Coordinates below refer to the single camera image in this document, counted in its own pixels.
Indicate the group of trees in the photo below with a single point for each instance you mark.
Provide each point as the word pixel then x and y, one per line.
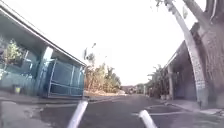
pixel 101 78

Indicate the grey asphalt road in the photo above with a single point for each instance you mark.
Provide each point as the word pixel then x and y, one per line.
pixel 113 110

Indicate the green bushes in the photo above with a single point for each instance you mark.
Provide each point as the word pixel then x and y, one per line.
pixel 157 81

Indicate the blue metal gate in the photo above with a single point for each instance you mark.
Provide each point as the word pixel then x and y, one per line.
pixel 63 79

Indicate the robot's own part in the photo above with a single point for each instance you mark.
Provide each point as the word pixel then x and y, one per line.
pixel 78 114
pixel 147 119

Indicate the pale leaning pole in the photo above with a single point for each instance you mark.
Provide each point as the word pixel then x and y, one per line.
pixel 191 56

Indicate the blue-green building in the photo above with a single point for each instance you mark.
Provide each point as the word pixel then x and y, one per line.
pixel 23 63

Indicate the brick building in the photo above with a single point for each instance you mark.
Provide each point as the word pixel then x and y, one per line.
pixel 206 63

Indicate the pale concrete pavement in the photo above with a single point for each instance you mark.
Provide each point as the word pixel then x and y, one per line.
pixel 16 115

